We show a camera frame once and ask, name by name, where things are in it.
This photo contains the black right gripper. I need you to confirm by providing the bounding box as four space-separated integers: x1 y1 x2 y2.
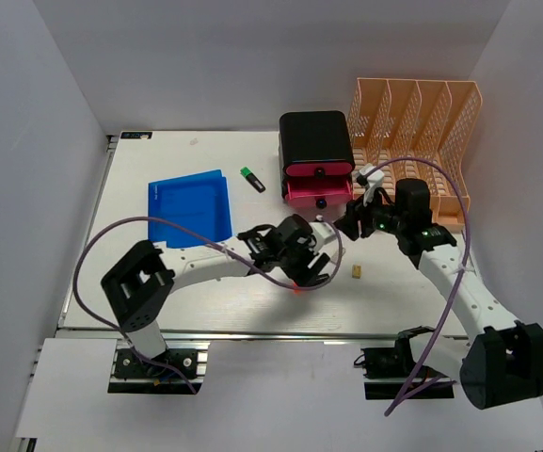
333 185 407 241

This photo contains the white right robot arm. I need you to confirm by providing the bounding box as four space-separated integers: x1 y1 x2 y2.
335 175 543 410

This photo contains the black label sticker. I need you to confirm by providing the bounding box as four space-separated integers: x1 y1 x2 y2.
120 131 152 139

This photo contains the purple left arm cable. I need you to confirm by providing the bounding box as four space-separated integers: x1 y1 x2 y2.
72 216 345 395

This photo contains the peach plastic file organizer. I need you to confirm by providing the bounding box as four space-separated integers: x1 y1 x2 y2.
347 78 482 233

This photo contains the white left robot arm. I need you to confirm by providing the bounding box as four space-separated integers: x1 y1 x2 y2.
101 215 338 376

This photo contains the black pink drawer organizer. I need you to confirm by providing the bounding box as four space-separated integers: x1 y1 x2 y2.
279 110 355 209

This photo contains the blue plastic document case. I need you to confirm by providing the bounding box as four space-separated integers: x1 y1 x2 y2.
148 169 233 242

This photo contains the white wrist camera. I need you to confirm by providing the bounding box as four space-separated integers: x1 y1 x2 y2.
309 216 337 251
356 164 385 206

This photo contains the small yellow eraser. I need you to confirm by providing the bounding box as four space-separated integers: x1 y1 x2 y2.
352 265 362 279

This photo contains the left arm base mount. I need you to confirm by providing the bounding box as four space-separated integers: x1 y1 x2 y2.
107 342 208 396

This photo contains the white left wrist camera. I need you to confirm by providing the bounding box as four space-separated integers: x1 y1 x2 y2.
309 216 337 251

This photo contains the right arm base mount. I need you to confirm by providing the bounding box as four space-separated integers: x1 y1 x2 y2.
353 327 455 400

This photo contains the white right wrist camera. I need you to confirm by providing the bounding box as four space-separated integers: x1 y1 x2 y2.
356 164 385 206

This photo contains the green cap black highlighter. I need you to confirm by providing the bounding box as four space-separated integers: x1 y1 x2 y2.
240 167 266 193

